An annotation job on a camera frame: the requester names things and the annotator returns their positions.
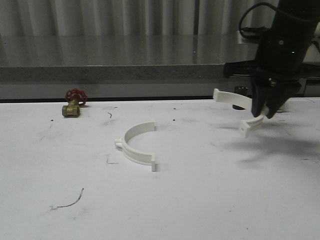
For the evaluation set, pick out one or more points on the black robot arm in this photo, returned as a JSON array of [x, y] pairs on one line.
[[291, 13]]

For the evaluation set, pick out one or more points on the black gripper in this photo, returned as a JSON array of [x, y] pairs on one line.
[[279, 56]]

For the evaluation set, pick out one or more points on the grey stone counter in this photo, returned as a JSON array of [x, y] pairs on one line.
[[119, 67]]

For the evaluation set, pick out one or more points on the dark brown cylindrical coupling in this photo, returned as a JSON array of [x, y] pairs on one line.
[[241, 90]]

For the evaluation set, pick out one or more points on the brass valve red handwheel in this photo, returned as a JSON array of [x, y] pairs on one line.
[[76, 98]]

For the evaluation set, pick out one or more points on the white half pipe clamp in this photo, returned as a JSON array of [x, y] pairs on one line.
[[135, 155], [248, 125]]

